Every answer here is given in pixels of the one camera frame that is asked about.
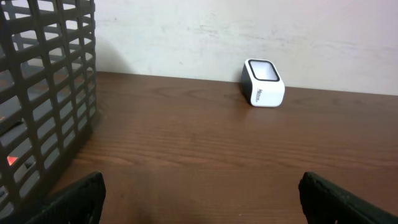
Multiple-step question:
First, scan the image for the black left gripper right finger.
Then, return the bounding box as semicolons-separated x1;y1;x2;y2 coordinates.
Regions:
298;172;397;224

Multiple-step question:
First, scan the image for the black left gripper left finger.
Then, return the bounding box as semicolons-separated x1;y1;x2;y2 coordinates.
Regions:
25;172;106;224

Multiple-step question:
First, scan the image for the white barcode scanner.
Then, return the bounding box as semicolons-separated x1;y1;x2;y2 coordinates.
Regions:
240;58;285;108

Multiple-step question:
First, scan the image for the dark grey plastic basket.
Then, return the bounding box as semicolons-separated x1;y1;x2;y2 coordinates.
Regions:
1;0;96;217

